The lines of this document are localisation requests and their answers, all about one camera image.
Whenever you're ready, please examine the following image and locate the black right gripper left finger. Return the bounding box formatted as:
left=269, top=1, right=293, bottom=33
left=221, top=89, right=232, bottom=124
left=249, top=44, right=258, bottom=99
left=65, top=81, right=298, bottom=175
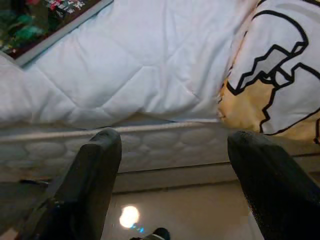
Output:
left=22, top=127, right=123, bottom=240

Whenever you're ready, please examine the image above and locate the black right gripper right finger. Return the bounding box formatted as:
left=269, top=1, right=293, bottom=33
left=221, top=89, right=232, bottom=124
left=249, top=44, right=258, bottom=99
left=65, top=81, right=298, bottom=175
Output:
left=227, top=130, right=320, bottom=240

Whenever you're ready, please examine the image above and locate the white quilted mattress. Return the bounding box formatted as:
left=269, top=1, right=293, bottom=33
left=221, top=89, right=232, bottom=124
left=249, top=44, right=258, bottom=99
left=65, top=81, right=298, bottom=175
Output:
left=0, top=119, right=235, bottom=177

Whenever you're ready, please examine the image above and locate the black robot foot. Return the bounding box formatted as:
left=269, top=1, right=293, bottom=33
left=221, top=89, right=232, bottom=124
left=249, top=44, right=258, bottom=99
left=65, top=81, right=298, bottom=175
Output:
left=147, top=226, right=172, bottom=240

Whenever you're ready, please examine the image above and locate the white quilt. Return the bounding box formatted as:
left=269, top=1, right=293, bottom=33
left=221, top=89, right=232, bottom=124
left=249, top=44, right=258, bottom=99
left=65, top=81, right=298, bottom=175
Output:
left=0, top=0, right=253, bottom=127

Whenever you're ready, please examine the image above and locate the yellow printed blanket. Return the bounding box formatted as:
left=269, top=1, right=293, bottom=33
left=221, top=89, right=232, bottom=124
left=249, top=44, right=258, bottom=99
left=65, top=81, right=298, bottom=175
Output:
left=216, top=0, right=320, bottom=146

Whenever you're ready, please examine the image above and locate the colourful printed book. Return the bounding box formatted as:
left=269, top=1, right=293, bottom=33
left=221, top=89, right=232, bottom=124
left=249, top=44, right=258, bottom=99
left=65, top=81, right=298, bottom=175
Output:
left=0, top=0, right=115, bottom=68

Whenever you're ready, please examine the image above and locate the beige bed frame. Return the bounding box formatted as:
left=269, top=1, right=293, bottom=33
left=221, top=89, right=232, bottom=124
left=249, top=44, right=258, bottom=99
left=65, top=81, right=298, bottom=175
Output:
left=111, top=148, right=320, bottom=195

